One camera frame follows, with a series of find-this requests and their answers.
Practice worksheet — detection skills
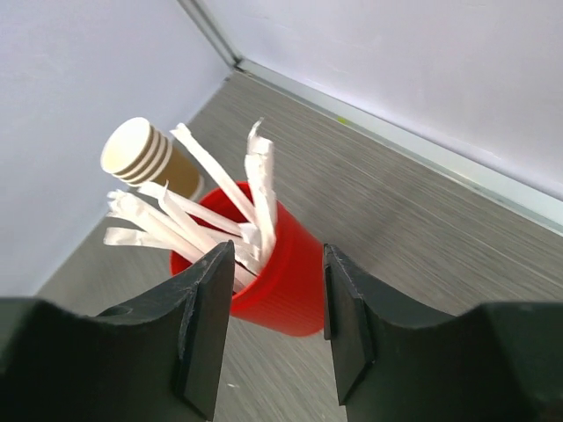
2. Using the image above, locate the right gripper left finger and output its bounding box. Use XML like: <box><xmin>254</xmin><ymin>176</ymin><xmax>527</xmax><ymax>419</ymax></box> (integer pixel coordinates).
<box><xmin>1</xmin><ymin>242</ymin><xmax>235</xmax><ymax>421</ymax></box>

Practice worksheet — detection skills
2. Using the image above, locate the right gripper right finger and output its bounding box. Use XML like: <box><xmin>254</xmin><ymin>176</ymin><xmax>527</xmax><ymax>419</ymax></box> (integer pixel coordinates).
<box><xmin>324</xmin><ymin>244</ymin><xmax>562</xmax><ymax>421</ymax></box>

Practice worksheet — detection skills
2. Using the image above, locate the brown paper coffee cup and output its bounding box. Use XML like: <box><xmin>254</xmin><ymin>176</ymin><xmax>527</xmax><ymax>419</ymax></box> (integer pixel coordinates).
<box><xmin>100</xmin><ymin>117</ymin><xmax>204</xmax><ymax>200</ymax></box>

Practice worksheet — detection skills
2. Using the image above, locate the red plastic cup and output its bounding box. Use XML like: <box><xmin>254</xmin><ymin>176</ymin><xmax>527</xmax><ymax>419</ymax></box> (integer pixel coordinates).
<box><xmin>169</xmin><ymin>180</ymin><xmax>326</xmax><ymax>338</ymax></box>

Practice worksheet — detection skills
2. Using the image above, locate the left aluminium frame post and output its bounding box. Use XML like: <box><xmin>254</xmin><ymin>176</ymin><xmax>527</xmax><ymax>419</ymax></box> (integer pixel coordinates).
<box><xmin>178</xmin><ymin>0</ymin><xmax>244</xmax><ymax>69</ymax></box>

